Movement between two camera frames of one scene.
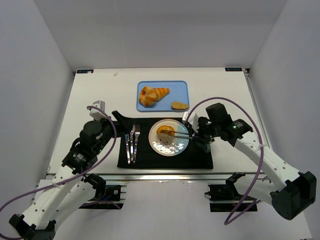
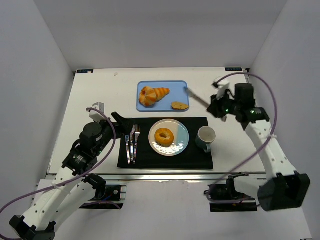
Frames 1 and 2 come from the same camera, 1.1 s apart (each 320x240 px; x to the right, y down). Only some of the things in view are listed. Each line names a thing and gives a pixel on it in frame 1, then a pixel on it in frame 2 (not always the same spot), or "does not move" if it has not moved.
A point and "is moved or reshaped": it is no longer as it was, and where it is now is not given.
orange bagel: x=165 y=129 is moved or reshaped
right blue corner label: x=233 y=69 does not move
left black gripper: x=116 y=124 does not move
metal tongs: x=191 y=136 → x=194 y=96
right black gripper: x=201 y=133 → x=215 y=105
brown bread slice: x=178 y=105 does not move
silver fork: x=137 y=133 does not move
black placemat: x=195 y=156 does not move
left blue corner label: x=85 y=71 does not move
